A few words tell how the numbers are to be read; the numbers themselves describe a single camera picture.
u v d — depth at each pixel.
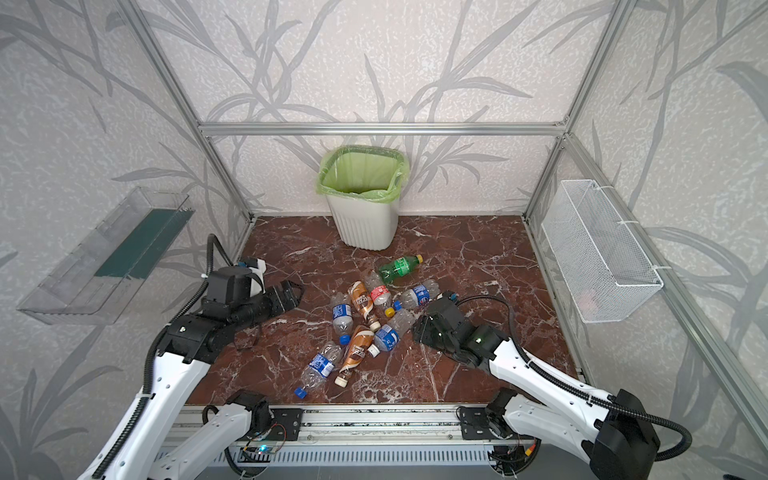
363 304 0.91
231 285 0.52
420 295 0.93
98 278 0.65
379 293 0.93
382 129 0.94
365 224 0.96
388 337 0.83
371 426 0.75
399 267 0.99
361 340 0.84
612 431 0.40
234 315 0.54
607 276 0.62
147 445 0.40
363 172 1.06
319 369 0.80
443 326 0.61
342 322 0.87
